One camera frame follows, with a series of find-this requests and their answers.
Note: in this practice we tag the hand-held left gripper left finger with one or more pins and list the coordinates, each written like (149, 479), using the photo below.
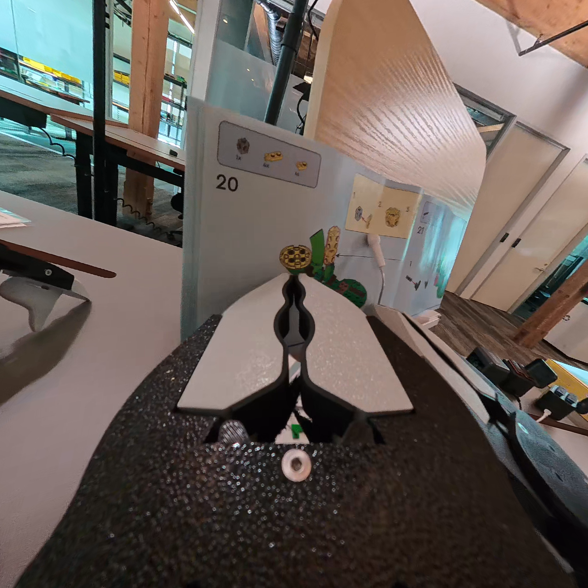
(239, 353)

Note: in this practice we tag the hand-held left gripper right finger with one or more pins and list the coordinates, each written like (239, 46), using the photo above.
(349, 353)

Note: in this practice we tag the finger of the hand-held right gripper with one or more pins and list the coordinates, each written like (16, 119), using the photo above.
(390, 314)
(475, 383)

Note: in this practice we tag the black battery charger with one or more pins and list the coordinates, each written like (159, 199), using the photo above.
(560, 402)
(487, 363)
(528, 376)

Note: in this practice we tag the yellow cardboard box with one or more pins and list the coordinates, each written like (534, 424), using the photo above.
(572, 376)

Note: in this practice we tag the instruction booklet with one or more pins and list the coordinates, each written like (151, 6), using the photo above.
(257, 220)

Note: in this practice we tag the white cabinet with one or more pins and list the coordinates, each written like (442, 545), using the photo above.
(519, 206)

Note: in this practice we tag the spare hand-held gripper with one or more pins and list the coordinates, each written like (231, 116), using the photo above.
(41, 285)

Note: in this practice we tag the wooden book stand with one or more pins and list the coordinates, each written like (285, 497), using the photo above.
(390, 92)

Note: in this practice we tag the long wooden table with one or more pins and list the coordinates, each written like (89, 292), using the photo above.
(128, 138)

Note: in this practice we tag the printed booklet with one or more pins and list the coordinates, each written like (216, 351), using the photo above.
(11, 218)

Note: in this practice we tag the studio light on stand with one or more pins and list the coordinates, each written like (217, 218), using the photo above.
(285, 59)

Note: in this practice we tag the wooden post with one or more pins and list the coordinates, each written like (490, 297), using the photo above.
(147, 92)
(551, 312)

